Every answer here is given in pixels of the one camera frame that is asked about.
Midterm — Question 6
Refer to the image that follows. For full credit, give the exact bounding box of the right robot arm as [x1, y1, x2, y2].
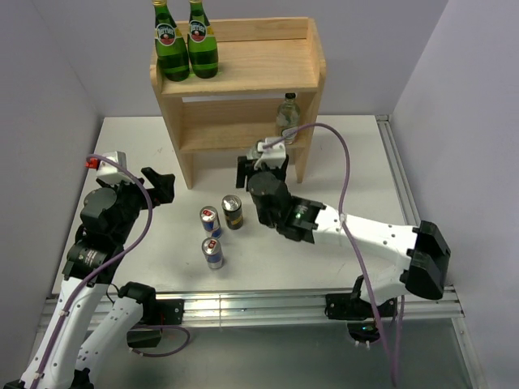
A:
[236, 156, 451, 316]

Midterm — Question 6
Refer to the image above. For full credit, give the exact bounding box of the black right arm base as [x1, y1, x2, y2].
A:
[324, 276, 375, 321]

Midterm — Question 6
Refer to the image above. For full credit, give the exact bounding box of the right green Perrier bottle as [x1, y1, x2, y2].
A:
[187, 1, 219, 79]

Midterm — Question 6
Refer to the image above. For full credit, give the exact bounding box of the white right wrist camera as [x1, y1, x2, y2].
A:
[254, 137, 287, 170]

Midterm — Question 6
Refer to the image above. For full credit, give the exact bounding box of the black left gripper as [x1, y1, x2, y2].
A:
[98, 166, 174, 242]

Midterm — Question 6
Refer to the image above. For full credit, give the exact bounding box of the left green Perrier bottle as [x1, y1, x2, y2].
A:
[152, 0, 190, 82]

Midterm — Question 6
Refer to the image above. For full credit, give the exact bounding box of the wooden shelf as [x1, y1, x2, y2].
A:
[150, 17, 327, 188]

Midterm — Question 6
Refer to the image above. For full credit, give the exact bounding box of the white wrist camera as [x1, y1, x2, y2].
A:
[254, 137, 287, 170]
[85, 151, 131, 186]

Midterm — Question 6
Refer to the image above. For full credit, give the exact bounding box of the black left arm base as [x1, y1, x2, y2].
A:
[139, 299, 184, 325]

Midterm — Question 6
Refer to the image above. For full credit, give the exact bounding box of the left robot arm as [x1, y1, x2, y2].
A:
[5, 165, 175, 388]

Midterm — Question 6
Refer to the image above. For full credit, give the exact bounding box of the green perrier bottle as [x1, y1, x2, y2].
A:
[152, 0, 190, 82]
[187, 1, 219, 79]

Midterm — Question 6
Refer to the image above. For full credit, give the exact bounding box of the blue silver energy can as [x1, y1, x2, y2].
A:
[201, 237, 224, 269]
[199, 206, 222, 238]

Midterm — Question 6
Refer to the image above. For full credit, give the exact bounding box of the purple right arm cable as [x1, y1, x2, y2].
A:
[263, 122, 406, 386]

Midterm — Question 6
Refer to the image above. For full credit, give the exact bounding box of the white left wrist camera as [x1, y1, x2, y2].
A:
[85, 151, 131, 186]

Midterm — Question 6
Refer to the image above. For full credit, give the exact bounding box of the black yellow can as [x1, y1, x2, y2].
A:
[221, 194, 243, 230]

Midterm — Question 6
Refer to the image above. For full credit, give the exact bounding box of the aluminium rail frame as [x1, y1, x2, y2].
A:
[38, 114, 487, 389]

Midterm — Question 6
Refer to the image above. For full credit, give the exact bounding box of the clear Chang soda bottle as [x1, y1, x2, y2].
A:
[247, 140, 263, 160]
[276, 92, 301, 144]

